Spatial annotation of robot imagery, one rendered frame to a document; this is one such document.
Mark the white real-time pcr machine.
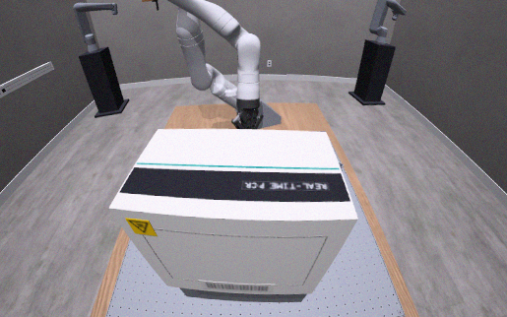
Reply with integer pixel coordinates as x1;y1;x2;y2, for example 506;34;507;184
109;129;358;302

